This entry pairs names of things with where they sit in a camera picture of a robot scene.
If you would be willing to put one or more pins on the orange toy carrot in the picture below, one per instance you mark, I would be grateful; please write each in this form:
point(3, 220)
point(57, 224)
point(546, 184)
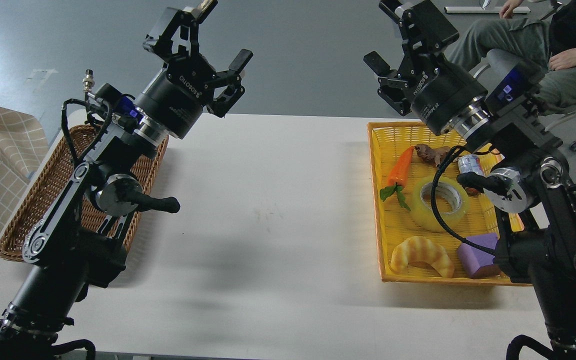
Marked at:
point(398, 179)

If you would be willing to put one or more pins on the purple foam block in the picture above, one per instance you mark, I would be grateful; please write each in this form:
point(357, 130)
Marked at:
point(478, 264)

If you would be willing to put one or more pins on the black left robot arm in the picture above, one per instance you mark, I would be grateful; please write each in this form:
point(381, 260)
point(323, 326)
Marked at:
point(79, 241)

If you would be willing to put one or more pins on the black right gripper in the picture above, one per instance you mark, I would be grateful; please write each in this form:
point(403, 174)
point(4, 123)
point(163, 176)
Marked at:
point(426, 82)

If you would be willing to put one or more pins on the white floor bar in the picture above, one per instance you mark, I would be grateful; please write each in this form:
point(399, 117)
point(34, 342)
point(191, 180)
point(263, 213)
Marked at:
point(521, 10)

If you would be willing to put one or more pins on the small silver can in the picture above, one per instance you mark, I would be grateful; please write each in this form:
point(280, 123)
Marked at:
point(470, 163)

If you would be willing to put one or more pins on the toy croissant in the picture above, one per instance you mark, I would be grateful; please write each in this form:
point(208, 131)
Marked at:
point(419, 249)

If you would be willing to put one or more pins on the seated person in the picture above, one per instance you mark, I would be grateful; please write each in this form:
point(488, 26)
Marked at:
point(549, 43)

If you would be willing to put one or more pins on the brown toy animal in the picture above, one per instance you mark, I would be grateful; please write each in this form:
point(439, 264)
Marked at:
point(429, 155)

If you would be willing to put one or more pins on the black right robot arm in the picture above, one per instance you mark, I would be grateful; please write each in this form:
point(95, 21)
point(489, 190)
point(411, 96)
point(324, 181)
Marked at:
point(533, 195)

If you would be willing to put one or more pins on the yellow plastic basket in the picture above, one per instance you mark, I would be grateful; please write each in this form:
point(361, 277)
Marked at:
point(464, 214)

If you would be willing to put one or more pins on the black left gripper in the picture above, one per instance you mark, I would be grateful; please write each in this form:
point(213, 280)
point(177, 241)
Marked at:
point(177, 95)

